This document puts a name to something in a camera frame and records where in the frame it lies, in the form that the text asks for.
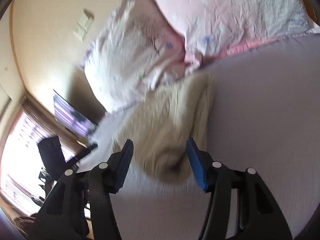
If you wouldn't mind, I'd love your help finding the dark monitor screen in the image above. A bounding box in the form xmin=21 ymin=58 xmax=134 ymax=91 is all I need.
xmin=53 ymin=91 xmax=97 ymax=139

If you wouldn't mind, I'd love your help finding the black chair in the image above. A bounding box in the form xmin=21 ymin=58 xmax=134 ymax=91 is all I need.
xmin=37 ymin=136 xmax=98 ymax=181

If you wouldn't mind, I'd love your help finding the pink floral pillow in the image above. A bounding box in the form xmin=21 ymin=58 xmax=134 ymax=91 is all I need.
xmin=83 ymin=0 xmax=202 ymax=113
xmin=155 ymin=0 xmax=319 ymax=63

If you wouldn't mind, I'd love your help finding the beige cable-knit sweater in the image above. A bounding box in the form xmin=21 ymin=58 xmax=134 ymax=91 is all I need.
xmin=112 ymin=73 xmax=214 ymax=184

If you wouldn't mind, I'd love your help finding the lilac bed sheet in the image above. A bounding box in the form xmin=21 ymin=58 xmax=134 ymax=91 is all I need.
xmin=77 ymin=33 xmax=320 ymax=240

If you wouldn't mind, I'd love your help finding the white wall switch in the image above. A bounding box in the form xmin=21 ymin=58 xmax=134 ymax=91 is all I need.
xmin=73 ymin=11 xmax=94 ymax=42

